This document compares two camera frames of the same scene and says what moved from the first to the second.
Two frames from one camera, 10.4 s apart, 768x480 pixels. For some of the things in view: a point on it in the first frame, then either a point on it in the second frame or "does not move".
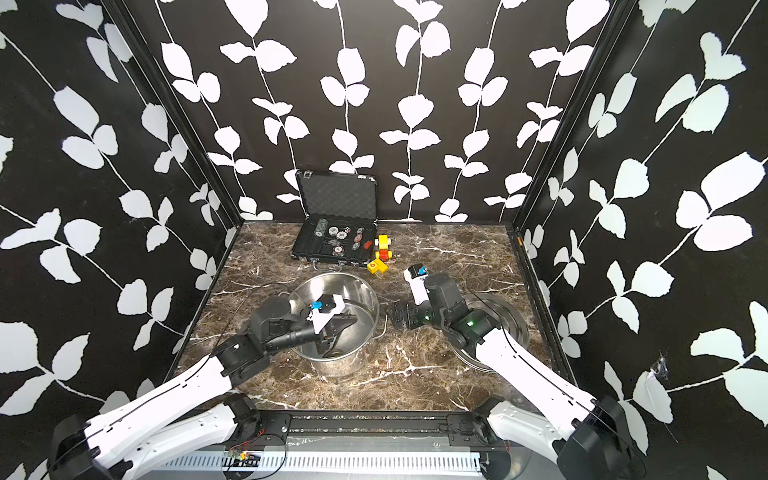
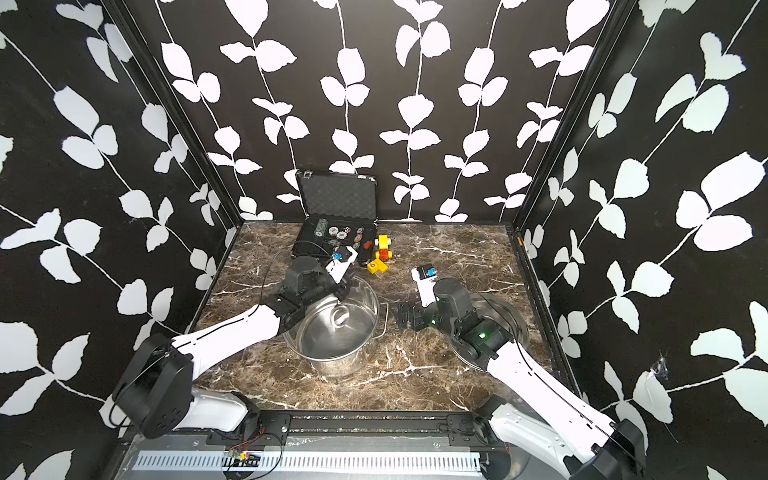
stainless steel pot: [352, 350] does not move
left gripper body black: [322, 338] -> [340, 289]
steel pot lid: [508, 317] does not move
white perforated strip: [331, 462] does not move
